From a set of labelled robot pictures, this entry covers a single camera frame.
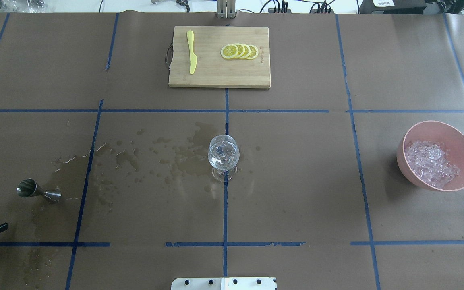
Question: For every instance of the steel jigger measuring cup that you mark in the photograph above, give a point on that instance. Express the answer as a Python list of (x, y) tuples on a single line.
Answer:
[(30, 188)]

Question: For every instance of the clear wine glass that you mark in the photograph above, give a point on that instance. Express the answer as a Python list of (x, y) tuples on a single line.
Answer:
[(223, 156)]

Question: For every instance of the clear ice cubes pile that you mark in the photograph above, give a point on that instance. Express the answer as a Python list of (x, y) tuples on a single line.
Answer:
[(430, 162)]

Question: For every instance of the yellow plastic knife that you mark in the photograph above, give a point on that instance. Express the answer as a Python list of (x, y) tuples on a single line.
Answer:
[(190, 36)]

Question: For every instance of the bamboo cutting board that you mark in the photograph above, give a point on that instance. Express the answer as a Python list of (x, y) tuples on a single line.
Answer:
[(213, 71)]

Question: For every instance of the pink bowl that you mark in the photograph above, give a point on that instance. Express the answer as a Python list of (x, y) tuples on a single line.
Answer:
[(438, 132)]

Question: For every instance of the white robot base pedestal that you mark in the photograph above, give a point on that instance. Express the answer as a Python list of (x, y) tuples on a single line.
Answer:
[(225, 283)]

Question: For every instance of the aluminium frame post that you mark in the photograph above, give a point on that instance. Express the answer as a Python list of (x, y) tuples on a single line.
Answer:
[(226, 9)]

